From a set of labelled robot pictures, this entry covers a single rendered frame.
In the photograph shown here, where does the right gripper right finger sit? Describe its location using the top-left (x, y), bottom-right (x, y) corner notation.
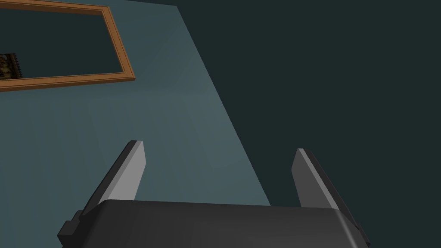
top-left (291, 148), bottom-right (353, 222)

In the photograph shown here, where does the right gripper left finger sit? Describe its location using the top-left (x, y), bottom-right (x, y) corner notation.
top-left (82, 139), bottom-right (147, 217)

